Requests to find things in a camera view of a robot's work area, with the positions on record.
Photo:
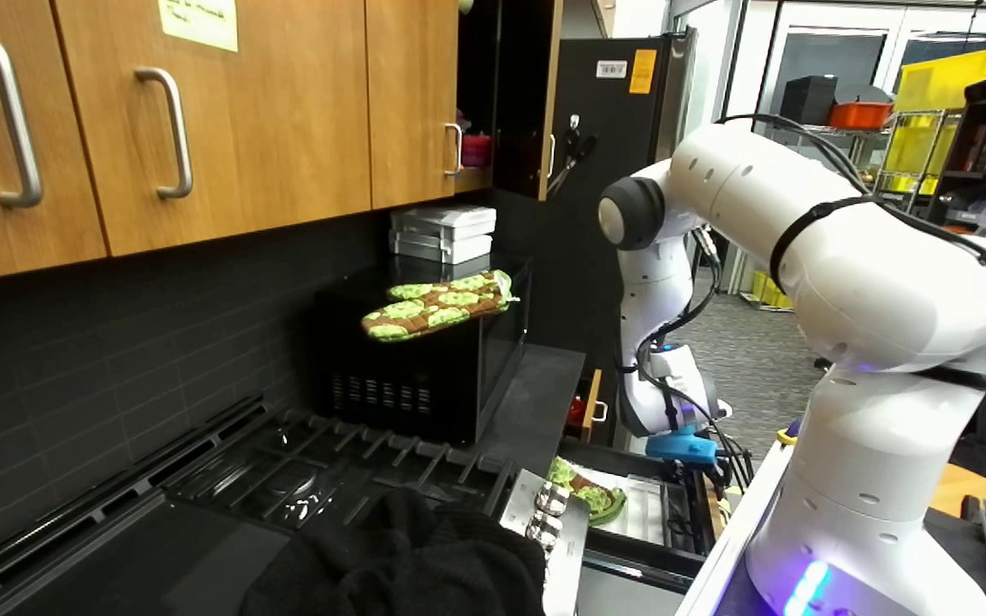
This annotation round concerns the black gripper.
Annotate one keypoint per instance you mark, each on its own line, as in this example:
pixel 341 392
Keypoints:
pixel 733 459

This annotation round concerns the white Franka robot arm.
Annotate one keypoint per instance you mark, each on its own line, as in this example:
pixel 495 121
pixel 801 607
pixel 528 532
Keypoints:
pixel 880 274

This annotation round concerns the green patterned oven mitt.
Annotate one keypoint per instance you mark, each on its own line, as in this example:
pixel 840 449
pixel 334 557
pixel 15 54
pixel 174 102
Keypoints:
pixel 436 304
pixel 592 493

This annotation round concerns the red kitchen utensil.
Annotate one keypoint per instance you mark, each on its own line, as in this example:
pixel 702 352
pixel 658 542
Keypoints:
pixel 576 413

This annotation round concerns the yellow parts bin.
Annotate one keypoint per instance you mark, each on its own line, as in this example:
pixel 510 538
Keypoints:
pixel 770 294

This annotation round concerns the silver stove knob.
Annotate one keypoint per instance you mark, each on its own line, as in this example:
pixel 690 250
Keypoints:
pixel 551 513
pixel 560 493
pixel 539 532

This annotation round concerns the black steel microwave oven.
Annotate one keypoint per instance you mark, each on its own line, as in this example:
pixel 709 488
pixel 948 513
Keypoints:
pixel 425 379

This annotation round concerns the black tall cabinet panel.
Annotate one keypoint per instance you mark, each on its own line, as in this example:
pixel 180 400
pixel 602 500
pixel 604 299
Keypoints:
pixel 630 132

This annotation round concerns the black cloth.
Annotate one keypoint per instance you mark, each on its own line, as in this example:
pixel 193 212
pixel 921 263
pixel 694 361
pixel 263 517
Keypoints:
pixel 403 565

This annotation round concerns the white box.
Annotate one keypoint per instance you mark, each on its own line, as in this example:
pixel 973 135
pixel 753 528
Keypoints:
pixel 447 250
pixel 447 221

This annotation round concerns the orange storage bin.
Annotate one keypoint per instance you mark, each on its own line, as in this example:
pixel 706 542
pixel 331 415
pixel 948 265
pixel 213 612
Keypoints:
pixel 859 118

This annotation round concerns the black storage box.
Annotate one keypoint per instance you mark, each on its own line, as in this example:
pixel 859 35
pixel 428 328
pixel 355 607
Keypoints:
pixel 809 102

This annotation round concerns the yellow sticker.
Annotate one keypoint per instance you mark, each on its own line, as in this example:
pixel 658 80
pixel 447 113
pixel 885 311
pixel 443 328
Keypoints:
pixel 645 71

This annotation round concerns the white label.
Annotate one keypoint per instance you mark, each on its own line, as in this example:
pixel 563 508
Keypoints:
pixel 611 71

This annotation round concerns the black gas stove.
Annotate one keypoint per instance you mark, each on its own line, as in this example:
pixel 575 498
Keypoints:
pixel 323 468

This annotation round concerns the large yellow storage bin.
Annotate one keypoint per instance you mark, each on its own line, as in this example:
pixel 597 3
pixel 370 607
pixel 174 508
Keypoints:
pixel 951 89

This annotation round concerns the green sticky note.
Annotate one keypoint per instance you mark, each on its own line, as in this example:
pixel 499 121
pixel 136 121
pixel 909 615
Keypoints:
pixel 200 18

